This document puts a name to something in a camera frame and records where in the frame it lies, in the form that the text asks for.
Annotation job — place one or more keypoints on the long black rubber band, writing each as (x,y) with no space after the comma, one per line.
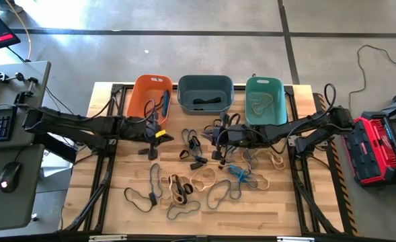
(181,191)
(206,101)

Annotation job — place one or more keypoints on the orange plastic basket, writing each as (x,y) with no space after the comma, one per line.
(144,90)

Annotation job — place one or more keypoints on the slate grey plastic basket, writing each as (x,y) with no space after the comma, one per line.
(187,84)

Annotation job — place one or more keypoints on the person's shoe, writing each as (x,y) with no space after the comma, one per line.
(11,6)

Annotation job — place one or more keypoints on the yellow black hazard tape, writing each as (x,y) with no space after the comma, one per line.
(344,188)

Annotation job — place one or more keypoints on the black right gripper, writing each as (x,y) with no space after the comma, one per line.
(221,136)

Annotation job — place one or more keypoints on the small black rubber band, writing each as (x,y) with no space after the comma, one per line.
(143,151)
(192,144)
(202,160)
(181,155)
(188,189)
(198,108)

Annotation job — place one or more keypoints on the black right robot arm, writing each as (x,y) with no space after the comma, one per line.
(285,129)

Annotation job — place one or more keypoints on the large wide blue rubber band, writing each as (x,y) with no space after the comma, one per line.
(183,136)

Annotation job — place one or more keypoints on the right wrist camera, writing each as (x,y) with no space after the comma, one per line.
(235,134)

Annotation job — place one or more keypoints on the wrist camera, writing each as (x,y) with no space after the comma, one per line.
(235,134)
(151,127)

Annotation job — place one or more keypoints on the small bright blue rubber band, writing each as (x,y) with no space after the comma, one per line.
(238,174)

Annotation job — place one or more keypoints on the grey side desk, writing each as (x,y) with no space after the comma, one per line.
(16,208)

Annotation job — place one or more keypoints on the black desk clamp mount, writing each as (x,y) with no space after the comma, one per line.
(23,97)

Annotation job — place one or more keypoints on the short wide black rubber band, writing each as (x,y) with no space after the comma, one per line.
(196,165)
(153,199)

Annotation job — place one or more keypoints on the silver metal bracket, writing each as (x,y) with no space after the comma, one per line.
(295,239)
(107,238)

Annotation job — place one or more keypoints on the long blue rubber band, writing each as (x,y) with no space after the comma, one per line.
(150,174)

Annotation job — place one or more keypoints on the red and black tool case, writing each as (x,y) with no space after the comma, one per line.
(372,151)

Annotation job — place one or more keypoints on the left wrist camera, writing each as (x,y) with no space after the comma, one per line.
(151,127)

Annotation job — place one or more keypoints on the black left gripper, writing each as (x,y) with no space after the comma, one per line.
(133,129)

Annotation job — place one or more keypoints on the black computer mouse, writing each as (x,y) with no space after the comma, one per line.
(9,176)

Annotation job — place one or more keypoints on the teal green plastic basket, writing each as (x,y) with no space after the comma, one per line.
(278,101)

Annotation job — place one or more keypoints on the yellow tape tag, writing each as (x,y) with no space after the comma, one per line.
(160,133)

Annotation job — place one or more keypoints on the tan rubber band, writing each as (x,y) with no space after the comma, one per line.
(267,184)
(177,201)
(236,160)
(191,179)
(162,203)
(278,165)
(162,181)
(271,98)

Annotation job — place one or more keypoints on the white paper sheet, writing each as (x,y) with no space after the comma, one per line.
(54,164)

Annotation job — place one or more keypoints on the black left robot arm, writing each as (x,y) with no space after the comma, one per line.
(76,122)

